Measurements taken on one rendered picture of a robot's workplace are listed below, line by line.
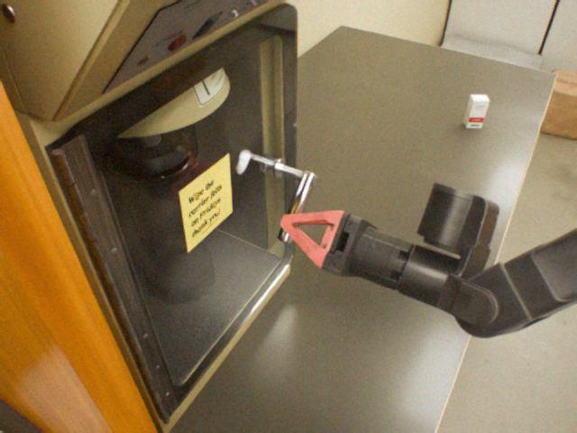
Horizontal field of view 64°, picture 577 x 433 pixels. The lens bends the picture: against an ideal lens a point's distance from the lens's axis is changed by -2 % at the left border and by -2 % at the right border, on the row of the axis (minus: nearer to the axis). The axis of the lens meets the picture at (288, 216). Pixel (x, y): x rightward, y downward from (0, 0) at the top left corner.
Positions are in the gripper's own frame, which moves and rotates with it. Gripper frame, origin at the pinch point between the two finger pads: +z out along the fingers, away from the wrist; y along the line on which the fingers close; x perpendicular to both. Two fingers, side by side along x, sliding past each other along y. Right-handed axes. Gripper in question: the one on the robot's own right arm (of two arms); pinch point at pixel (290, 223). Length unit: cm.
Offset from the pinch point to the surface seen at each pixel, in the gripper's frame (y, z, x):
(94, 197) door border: 27.2, 4.3, 2.7
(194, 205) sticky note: 14.6, 4.3, 1.4
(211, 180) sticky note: 13.3, 4.2, -1.4
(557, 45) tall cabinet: -255, -25, -155
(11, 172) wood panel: 40.3, -3.5, 1.3
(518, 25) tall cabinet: -250, 0, -160
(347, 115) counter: -58, 18, -29
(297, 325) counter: -16.6, -0.4, 14.6
